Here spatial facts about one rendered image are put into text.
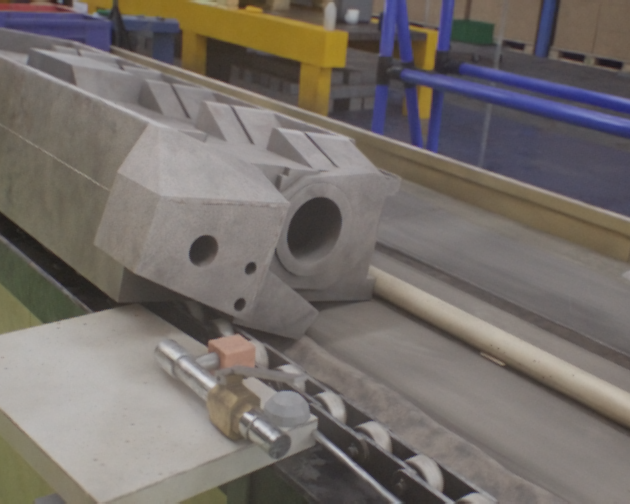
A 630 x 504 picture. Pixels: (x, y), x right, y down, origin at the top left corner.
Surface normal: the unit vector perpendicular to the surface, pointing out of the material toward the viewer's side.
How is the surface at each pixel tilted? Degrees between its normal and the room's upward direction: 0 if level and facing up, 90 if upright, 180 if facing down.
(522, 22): 90
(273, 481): 90
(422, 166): 90
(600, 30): 90
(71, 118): 80
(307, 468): 0
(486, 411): 0
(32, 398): 0
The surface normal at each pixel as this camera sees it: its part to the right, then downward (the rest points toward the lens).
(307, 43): -0.78, 0.14
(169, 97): 0.51, -0.66
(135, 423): 0.09, -0.94
